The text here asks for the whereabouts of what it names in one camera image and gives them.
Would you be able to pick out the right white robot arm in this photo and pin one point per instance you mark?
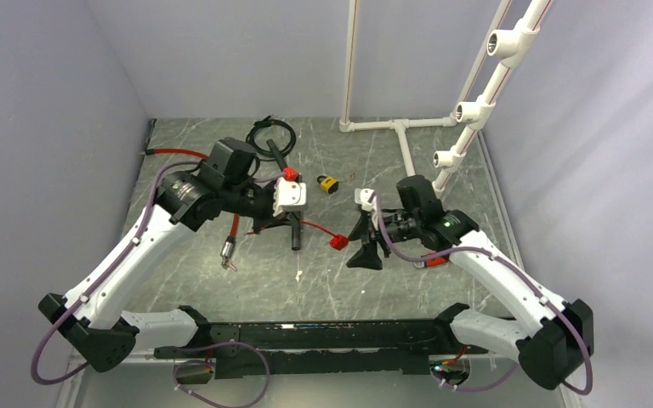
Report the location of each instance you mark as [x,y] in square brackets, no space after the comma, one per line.
[549,338]

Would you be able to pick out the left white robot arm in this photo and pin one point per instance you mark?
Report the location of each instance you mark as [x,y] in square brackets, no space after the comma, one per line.
[92,316]

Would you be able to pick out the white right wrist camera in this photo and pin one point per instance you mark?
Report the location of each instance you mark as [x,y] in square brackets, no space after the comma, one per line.
[365,200]

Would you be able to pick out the small silver keys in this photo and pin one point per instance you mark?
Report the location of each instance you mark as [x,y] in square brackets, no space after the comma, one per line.
[227,264]

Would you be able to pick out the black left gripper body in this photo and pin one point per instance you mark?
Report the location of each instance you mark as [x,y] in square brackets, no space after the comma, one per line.
[250,201]

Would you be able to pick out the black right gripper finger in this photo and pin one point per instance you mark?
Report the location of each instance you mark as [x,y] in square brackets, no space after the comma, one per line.
[366,257]
[364,228]

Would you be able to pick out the white pvc pipe frame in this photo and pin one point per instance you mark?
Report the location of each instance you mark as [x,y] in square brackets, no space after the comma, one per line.
[412,59]

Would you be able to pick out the yellow padlock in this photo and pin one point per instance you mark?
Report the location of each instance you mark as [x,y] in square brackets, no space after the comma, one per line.
[328,184]

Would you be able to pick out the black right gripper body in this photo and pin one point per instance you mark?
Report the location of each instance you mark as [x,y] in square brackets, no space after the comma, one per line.
[403,226]

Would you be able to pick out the red handled wrench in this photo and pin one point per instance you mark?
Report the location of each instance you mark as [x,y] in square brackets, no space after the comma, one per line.
[431,263]

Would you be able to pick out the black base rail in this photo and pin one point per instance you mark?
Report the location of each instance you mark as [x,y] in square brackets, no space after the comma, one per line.
[242,349]

